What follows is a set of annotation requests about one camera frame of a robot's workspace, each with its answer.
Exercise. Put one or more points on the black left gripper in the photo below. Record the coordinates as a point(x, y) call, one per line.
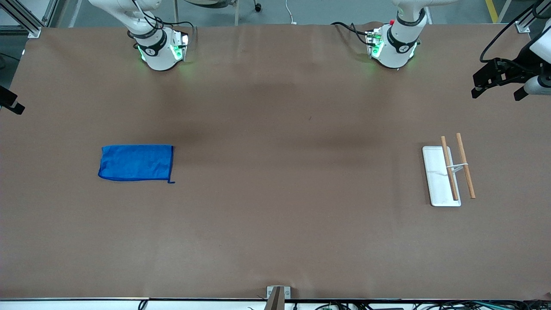
point(519, 69)

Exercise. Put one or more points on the blue cloth towel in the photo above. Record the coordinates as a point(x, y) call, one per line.
point(135, 163)

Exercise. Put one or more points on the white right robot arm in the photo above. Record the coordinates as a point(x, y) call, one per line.
point(159, 56)

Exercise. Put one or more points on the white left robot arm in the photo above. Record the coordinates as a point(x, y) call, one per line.
point(396, 51)

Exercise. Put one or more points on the white towel rack wooden bars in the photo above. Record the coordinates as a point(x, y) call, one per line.
point(439, 181)

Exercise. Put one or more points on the chair with wheel caster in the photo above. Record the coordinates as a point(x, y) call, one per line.
point(215, 3)

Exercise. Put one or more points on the aluminium frame profile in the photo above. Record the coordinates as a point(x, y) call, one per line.
point(26, 19)
point(527, 21)

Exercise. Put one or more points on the grey metal camera mount bracket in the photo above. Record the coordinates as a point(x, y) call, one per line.
point(277, 297)

